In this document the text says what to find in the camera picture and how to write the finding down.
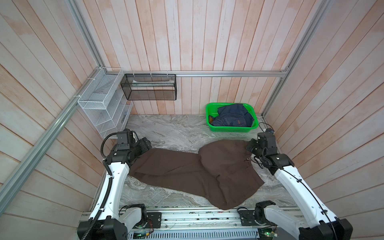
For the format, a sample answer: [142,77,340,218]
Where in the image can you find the green plastic basket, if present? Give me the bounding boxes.
[206,103,259,133]

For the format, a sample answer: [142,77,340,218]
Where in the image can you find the brown trousers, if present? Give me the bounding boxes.
[129,140,264,210]

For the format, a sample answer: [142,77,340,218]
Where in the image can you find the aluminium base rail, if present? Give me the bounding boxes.
[74,206,326,233]

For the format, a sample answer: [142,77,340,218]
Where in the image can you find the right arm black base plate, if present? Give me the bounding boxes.
[237,207,277,228]

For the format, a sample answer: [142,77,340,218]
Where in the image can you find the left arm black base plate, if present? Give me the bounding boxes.
[119,208,162,230]

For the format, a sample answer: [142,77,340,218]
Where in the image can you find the aluminium frame rail back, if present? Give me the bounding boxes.
[122,70,288,78]

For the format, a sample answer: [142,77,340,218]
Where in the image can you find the aluminium frame rail left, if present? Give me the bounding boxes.
[1,67,102,215]

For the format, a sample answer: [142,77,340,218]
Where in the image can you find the black wire mesh basket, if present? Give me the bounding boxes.
[120,73,177,101]

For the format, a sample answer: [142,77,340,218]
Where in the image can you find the white wire mesh shelf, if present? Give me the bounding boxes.
[78,67,133,139]

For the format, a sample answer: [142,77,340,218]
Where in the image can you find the green circuit board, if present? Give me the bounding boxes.
[257,228,278,240]

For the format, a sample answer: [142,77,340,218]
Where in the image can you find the left circuit board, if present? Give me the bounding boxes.
[133,231,153,240]

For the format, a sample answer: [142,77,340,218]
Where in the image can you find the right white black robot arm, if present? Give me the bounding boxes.
[247,129,353,240]

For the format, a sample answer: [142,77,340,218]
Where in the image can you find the aluminium frame rail right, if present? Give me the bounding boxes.
[261,0,334,118]

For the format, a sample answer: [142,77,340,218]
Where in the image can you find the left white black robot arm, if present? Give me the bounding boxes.
[77,129,152,240]

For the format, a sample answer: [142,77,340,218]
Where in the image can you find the aluminium frame rail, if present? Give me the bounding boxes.
[261,0,334,118]
[1,67,102,215]
[122,70,288,78]

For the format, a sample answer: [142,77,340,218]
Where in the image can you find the navy blue trousers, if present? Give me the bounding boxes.
[209,104,255,128]

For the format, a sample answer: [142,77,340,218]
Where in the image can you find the black corrugated cable conduit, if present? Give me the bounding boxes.
[79,176,114,240]

